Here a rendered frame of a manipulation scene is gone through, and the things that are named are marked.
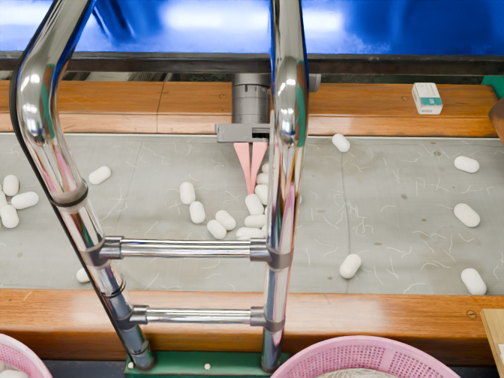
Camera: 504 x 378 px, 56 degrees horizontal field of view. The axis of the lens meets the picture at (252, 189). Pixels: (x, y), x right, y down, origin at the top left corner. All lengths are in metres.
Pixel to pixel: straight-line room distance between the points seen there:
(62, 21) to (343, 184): 0.50
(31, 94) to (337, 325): 0.41
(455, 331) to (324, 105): 0.42
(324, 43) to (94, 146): 0.50
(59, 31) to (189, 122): 0.49
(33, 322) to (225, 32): 0.40
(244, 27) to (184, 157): 0.40
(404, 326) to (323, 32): 0.35
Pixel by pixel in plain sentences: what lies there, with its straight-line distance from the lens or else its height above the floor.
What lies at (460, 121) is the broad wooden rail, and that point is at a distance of 0.86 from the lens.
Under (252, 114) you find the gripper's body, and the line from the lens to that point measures 0.67.
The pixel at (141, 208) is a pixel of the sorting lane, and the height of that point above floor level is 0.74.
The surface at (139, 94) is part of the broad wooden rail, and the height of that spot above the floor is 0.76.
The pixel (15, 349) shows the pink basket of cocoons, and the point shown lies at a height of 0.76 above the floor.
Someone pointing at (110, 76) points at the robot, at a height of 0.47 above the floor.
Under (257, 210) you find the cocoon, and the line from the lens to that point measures 0.66.
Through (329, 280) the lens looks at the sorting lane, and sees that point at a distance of 0.63.
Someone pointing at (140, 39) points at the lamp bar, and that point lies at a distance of 0.41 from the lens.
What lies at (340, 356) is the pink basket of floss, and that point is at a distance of 0.59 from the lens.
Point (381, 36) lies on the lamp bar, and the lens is 0.41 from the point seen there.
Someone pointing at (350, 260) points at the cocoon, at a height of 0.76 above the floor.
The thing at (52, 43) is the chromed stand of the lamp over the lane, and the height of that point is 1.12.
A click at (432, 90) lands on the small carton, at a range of 0.87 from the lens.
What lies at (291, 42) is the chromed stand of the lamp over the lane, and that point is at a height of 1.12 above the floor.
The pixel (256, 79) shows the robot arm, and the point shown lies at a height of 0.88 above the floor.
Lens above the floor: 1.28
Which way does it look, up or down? 49 degrees down
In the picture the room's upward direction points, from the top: straight up
